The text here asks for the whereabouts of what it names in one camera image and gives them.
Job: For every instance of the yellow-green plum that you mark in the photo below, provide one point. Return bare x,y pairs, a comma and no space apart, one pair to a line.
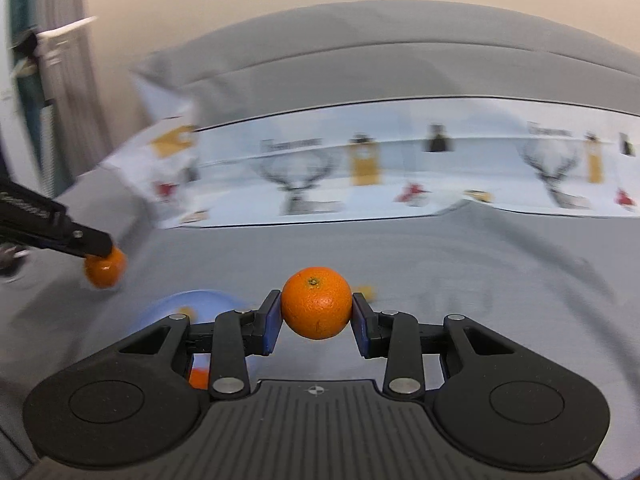
368,291

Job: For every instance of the blue plastic plate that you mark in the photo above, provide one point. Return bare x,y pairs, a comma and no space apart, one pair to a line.
210,302

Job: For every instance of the grey curtain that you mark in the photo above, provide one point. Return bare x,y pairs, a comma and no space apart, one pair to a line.
75,110

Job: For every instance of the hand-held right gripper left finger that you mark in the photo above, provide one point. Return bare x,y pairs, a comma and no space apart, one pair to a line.
272,321

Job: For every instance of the deer printed cloth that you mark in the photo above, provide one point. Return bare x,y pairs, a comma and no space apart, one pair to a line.
400,160

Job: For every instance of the grey bed sheet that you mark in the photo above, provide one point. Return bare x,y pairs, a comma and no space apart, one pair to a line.
475,285

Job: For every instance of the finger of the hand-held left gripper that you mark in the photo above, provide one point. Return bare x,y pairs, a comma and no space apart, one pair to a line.
87,242

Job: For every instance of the grey folded quilt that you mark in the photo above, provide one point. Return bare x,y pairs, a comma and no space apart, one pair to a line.
400,50

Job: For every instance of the white plastic hanger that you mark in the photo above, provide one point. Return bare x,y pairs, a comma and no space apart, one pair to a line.
67,27

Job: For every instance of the teal hanging garment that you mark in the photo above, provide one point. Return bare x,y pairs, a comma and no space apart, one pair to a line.
30,95

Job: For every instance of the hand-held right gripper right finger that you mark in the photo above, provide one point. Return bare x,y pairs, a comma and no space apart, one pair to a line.
361,324

